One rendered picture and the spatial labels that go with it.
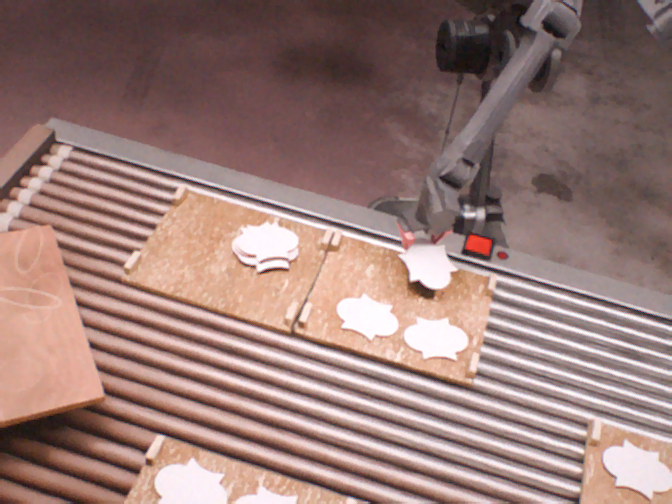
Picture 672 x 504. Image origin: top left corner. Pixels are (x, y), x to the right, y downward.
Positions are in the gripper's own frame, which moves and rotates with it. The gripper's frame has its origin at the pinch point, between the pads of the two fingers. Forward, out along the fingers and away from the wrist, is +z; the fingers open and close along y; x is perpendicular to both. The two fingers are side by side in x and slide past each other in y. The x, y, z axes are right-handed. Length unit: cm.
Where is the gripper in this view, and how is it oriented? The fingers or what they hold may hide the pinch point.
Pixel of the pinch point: (419, 245)
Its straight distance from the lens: 222.1
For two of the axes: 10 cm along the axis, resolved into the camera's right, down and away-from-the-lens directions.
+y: 9.2, -1.8, 3.5
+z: -1.2, 7.1, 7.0
